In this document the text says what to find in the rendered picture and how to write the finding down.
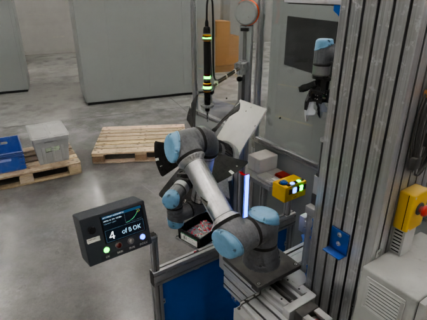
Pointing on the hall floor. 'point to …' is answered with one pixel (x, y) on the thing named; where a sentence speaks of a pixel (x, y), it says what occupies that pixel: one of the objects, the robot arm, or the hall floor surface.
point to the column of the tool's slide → (248, 67)
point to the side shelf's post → (262, 197)
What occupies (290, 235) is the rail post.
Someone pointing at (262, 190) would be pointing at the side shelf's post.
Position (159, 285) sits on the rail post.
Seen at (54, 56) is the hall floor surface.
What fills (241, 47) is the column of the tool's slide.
